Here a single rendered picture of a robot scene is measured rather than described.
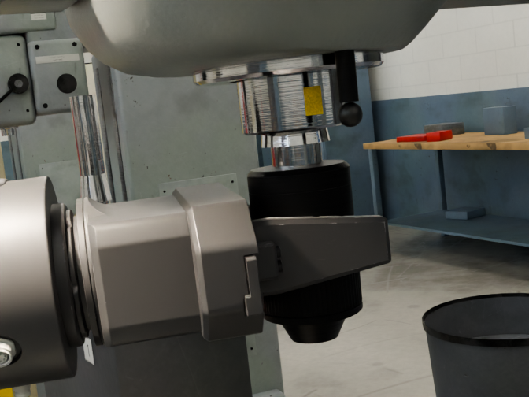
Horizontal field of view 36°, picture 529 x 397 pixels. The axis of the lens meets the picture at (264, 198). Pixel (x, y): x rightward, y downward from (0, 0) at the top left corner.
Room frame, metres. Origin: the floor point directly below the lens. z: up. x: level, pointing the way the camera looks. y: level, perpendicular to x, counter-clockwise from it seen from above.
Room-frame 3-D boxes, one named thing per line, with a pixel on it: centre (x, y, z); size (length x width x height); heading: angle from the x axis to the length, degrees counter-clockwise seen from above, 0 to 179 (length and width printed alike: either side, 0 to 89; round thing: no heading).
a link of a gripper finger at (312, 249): (0.34, -0.02, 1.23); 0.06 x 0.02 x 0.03; 99
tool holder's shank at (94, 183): (0.79, 0.16, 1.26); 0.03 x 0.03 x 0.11
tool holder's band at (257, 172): (0.37, -0.02, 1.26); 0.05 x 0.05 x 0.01
